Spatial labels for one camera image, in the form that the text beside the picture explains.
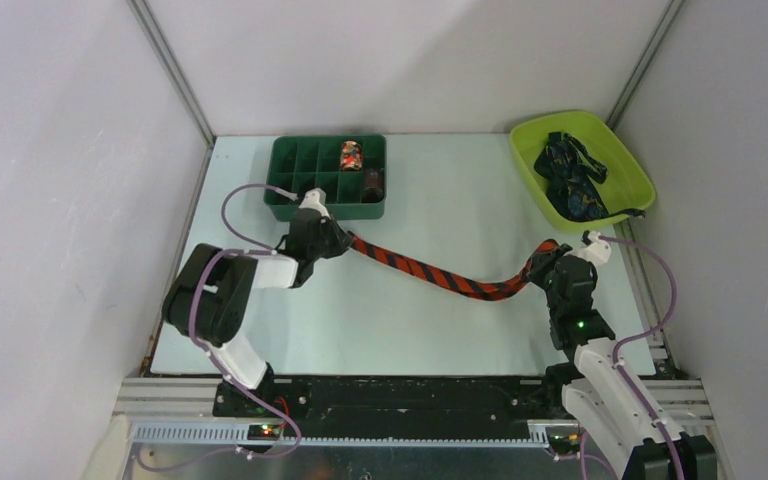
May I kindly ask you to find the orange navy striped tie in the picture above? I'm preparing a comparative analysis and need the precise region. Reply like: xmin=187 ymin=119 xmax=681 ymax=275
xmin=349 ymin=232 xmax=559 ymax=301

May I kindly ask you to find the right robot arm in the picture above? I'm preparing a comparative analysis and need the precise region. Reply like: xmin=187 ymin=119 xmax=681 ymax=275
xmin=526 ymin=240 xmax=719 ymax=479

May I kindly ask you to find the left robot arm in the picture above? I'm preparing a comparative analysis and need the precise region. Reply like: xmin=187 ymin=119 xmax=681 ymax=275
xmin=161 ymin=208 xmax=353 ymax=417

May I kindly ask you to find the green compartment organizer tray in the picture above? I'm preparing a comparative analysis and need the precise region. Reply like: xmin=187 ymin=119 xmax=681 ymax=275
xmin=267 ymin=134 xmax=387 ymax=220

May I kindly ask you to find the brown patterned rolled tie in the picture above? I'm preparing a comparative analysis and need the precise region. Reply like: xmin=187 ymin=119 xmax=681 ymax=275
xmin=361 ymin=168 xmax=385 ymax=203

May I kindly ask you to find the navy floral gold tie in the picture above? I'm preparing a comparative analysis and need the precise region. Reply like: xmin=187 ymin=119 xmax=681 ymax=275
xmin=534 ymin=131 xmax=645 ymax=223

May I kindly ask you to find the lime green plastic bin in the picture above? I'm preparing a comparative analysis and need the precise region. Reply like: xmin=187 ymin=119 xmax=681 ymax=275
xmin=508 ymin=110 xmax=656 ymax=234

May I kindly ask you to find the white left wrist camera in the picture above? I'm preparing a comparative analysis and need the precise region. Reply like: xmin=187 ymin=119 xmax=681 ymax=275
xmin=299 ymin=187 xmax=331 ymax=218

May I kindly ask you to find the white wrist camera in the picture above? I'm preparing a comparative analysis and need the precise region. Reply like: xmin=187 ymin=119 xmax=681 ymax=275
xmin=580 ymin=230 xmax=612 ymax=266
xmin=299 ymin=187 xmax=331 ymax=218

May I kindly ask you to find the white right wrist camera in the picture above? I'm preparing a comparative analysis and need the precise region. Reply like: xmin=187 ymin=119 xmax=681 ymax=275
xmin=580 ymin=230 xmax=612 ymax=266

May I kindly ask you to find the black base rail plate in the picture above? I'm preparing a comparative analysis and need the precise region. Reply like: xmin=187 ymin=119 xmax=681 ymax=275
xmin=214 ymin=374 xmax=604 ymax=440

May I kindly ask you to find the left corner aluminium post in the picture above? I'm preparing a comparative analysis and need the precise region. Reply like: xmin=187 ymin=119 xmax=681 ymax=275
xmin=126 ymin=0 xmax=217 ymax=147

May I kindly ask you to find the corner aluminium post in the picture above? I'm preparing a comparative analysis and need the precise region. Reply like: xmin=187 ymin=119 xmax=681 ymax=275
xmin=605 ymin=0 xmax=686 ymax=130
xmin=126 ymin=0 xmax=217 ymax=147

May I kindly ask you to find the right corner aluminium post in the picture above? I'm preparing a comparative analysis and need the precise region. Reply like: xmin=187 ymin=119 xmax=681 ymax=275
xmin=605 ymin=0 xmax=686 ymax=130

